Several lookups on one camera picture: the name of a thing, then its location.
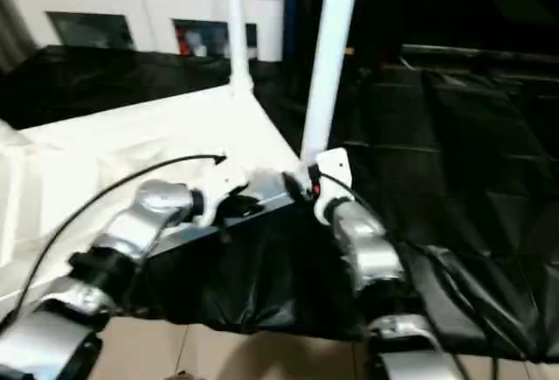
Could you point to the grey curtain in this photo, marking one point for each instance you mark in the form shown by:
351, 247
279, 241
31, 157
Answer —
13, 17

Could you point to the black mat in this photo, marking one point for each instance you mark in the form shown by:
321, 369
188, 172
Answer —
284, 275

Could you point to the black metal bar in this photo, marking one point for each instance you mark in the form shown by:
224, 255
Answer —
480, 52

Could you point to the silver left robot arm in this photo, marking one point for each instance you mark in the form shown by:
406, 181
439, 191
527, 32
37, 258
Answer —
140, 223

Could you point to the white plastic table top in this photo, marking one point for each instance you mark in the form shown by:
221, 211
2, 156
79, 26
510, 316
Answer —
109, 144

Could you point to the white glass-door cabinet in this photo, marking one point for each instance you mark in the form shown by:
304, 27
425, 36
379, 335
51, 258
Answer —
131, 0

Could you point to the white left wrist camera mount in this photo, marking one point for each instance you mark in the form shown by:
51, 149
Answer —
222, 181

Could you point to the white plastic table leg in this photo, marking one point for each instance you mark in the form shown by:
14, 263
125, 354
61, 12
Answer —
238, 26
334, 61

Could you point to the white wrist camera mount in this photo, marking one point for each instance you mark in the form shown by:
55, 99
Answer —
334, 166
222, 181

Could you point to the red bottle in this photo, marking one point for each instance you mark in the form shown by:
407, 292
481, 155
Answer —
185, 43

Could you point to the small yellow label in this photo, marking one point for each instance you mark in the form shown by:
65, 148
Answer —
349, 51

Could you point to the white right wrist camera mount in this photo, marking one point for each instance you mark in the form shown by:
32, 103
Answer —
334, 166

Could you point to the small white jar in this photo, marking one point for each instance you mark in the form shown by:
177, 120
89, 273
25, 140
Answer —
200, 50

